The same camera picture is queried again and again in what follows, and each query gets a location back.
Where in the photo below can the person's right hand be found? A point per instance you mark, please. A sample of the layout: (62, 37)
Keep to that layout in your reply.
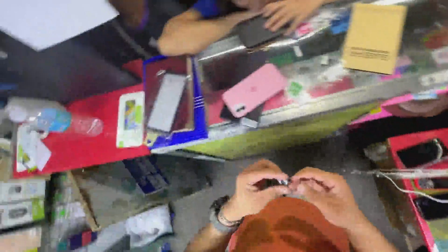
(329, 201)

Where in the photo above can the person's left hand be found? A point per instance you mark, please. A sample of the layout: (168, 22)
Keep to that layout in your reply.
(250, 194)

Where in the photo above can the person's left fingers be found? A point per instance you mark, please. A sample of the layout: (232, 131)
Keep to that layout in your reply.
(269, 168)

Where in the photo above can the person's right fingers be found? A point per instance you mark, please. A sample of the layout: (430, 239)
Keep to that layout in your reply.
(311, 174)

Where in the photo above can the small dark metal part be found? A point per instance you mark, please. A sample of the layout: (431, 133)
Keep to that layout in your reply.
(275, 182)

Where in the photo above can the dark phone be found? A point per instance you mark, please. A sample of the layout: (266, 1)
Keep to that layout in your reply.
(257, 113)

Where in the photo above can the person's orange shirt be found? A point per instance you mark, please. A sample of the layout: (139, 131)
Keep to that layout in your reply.
(290, 227)

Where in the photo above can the glass display counter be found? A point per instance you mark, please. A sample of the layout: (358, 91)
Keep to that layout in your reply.
(332, 105)

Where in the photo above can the grey black wristwatch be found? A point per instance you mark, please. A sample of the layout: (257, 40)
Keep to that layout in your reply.
(217, 217)

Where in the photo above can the pink phone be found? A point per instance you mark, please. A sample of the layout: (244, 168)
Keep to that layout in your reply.
(252, 90)

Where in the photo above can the pink flat packet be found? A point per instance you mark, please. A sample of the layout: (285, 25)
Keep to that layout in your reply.
(367, 117)

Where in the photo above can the grey metal bar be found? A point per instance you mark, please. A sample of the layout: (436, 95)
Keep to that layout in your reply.
(402, 173)

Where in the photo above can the blue rimmed tray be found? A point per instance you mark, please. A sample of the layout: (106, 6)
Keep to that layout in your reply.
(199, 105)

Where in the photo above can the red open box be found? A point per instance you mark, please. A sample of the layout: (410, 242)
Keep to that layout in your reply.
(402, 140)

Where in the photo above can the grey phone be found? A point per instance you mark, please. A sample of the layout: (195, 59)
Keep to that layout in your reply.
(167, 102)

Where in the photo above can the dark blue calculator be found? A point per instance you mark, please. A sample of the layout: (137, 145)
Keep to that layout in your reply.
(146, 175)

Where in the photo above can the white plastic bag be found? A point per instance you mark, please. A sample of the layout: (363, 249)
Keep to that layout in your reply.
(147, 224)

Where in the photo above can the black phone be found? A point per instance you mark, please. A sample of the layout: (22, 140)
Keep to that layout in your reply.
(253, 33)

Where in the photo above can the white phone box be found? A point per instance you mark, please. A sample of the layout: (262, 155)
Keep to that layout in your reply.
(130, 119)

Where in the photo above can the brown cardboard box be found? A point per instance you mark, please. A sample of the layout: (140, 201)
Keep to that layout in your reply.
(373, 38)

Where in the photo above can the red counter mat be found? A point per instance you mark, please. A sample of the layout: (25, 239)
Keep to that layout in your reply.
(84, 143)

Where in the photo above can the clear plastic bottle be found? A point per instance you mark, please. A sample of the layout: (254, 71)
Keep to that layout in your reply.
(56, 119)

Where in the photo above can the white paper slips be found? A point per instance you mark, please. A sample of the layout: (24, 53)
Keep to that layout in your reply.
(31, 152)

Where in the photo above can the stack of white boxes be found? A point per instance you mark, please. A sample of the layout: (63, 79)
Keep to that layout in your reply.
(21, 203)

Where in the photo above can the white paper sheet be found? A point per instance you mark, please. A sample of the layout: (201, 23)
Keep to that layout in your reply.
(52, 21)

